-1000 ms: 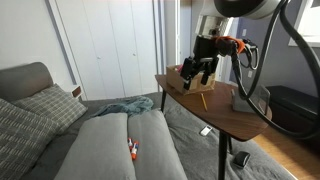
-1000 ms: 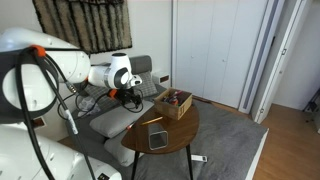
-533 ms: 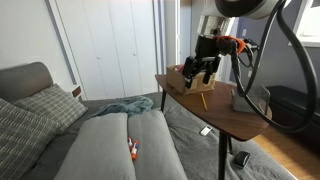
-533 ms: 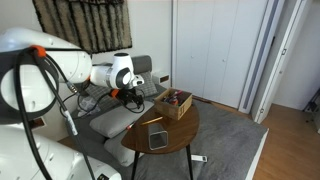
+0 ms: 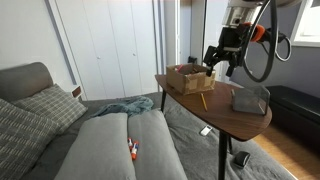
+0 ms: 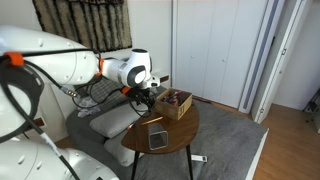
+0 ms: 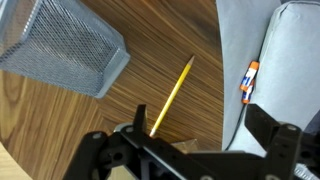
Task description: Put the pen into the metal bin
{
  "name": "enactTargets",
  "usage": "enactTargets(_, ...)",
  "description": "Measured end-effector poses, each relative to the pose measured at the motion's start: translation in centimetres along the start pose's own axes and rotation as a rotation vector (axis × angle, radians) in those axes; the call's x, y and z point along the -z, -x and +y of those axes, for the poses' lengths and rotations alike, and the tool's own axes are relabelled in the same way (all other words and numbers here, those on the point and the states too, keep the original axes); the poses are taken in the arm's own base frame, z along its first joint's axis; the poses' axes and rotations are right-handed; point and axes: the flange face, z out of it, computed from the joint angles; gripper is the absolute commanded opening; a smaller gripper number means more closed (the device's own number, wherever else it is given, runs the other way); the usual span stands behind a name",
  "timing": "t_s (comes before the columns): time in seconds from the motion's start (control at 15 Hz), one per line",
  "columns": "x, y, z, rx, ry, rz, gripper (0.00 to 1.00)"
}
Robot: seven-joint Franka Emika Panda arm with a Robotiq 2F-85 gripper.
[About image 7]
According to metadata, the grey piped cushion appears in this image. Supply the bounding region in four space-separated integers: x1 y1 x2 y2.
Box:
229 0 320 158

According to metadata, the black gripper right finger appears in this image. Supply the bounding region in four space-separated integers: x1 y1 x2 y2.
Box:
244 103 281 152

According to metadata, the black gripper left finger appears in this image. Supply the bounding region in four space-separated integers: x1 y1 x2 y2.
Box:
133 104 148 140

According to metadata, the grey flat cushion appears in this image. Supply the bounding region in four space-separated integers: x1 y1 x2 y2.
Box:
215 0 283 151

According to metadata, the yellow pencil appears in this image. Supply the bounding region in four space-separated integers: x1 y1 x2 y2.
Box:
149 55 196 138

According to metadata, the orange blue white marker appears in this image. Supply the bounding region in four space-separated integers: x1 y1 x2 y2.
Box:
241 83 255 105
239 60 260 92

